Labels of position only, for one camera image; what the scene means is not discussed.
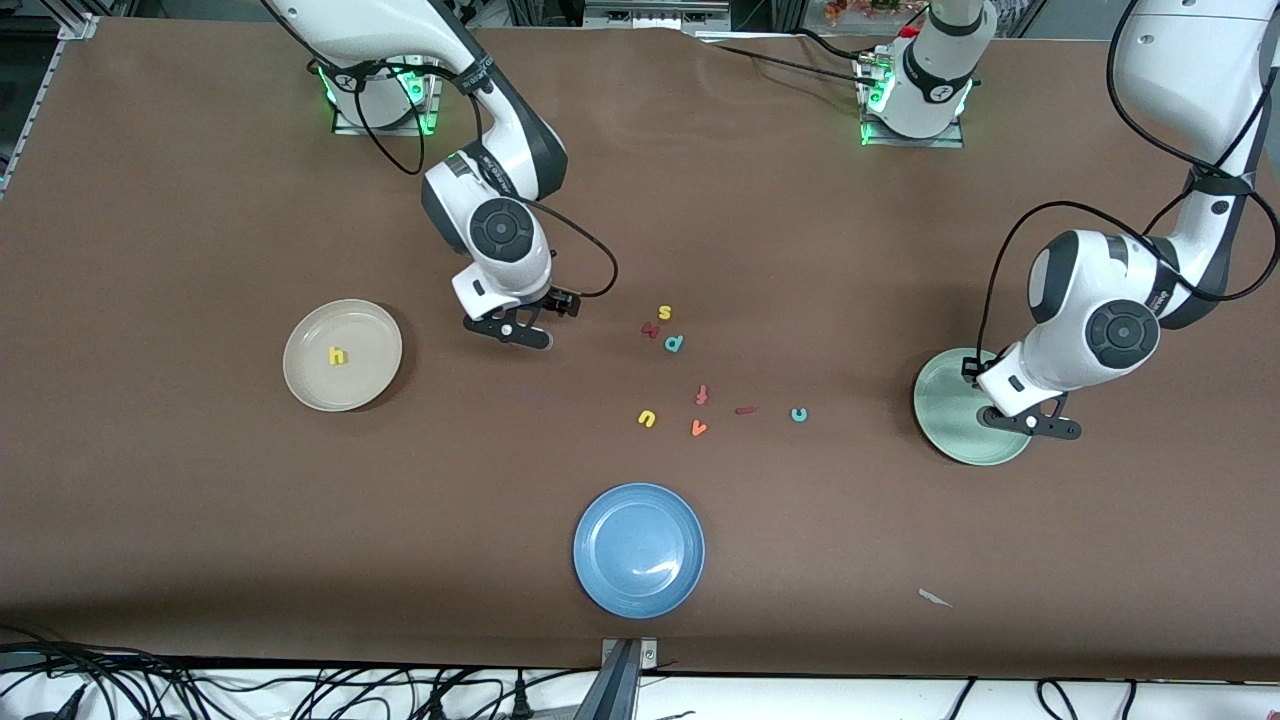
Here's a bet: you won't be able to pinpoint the light green plate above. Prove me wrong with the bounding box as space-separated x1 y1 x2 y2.
912 347 1036 467

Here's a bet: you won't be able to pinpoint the brown table cover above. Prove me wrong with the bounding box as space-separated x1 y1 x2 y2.
0 15 1280 683

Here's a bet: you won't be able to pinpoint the beige brown plate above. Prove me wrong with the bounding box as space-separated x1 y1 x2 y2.
282 298 404 413

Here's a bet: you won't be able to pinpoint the blue plate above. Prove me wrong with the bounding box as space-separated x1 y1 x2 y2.
572 482 707 620

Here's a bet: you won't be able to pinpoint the grey metal box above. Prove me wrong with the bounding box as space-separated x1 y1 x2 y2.
585 0 731 31

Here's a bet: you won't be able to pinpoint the orange artificial flowers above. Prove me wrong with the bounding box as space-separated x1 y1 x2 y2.
825 0 906 23

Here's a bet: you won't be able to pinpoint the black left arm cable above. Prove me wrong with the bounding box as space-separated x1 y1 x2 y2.
975 0 1280 371

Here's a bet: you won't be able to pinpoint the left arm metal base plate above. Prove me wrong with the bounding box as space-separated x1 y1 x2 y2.
855 50 966 149

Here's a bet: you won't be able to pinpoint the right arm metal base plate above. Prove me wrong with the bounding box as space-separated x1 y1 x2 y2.
333 55 441 136

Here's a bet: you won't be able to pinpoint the black base cable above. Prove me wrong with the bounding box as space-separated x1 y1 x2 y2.
795 28 873 63
700 40 866 81

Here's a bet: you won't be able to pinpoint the black frame post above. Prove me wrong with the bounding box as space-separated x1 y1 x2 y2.
730 0 806 31

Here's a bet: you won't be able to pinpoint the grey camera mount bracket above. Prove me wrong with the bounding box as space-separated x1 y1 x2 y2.
575 637 659 720

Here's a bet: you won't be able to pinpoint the aluminium frame post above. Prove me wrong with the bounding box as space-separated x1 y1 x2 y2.
55 0 103 41

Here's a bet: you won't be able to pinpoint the aluminium table edge rail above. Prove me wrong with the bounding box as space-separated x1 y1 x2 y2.
0 35 63 201

